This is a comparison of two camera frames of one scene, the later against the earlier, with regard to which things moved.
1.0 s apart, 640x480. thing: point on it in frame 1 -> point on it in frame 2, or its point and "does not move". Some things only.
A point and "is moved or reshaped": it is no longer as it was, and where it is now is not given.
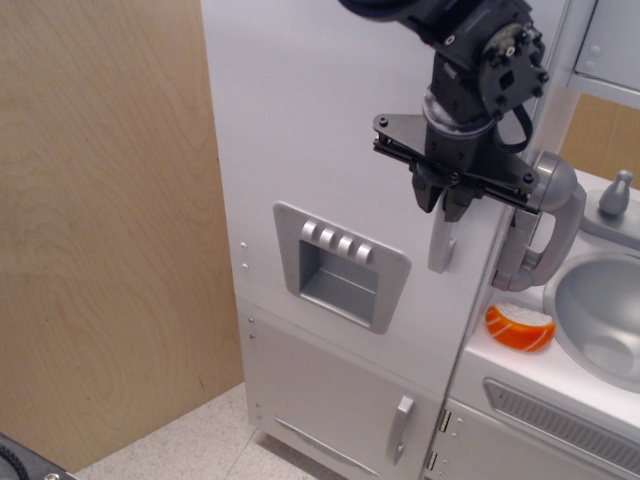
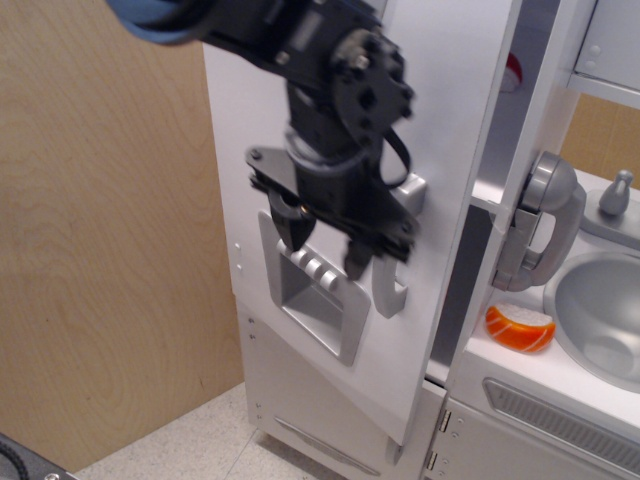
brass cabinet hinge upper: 445,419 does not move
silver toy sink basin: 592,309 does not move
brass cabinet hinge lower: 432,460 does not move
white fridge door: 326,229 is moved or reshaped
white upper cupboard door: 611,47 does not move
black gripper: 458,150 -> 348,195
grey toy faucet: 614,212 does not move
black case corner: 20,463 does not move
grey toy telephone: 559,192 does not move
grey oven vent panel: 584,434 does not move
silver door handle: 442,238 -> 391,295
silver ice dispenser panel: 343,271 -> 330,310
